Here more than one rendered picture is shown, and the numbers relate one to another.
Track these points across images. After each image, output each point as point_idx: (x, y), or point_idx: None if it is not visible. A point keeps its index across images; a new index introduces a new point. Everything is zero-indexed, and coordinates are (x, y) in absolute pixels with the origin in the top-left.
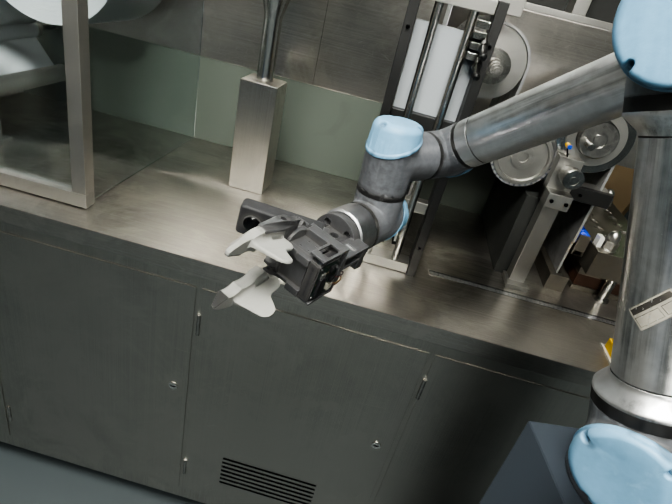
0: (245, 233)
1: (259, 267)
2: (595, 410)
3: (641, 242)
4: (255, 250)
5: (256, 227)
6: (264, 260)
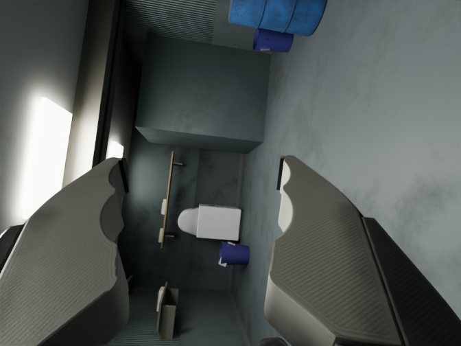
0: (64, 188)
1: (271, 295)
2: None
3: None
4: (118, 232)
5: (30, 219)
6: (267, 340)
